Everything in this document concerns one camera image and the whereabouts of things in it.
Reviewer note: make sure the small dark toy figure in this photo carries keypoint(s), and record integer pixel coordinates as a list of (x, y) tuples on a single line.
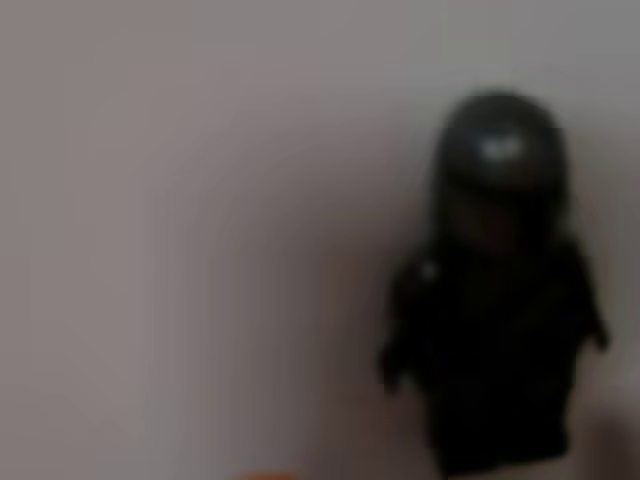
[(495, 310)]

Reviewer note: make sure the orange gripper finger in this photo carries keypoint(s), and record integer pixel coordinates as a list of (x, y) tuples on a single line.
[(265, 476)]

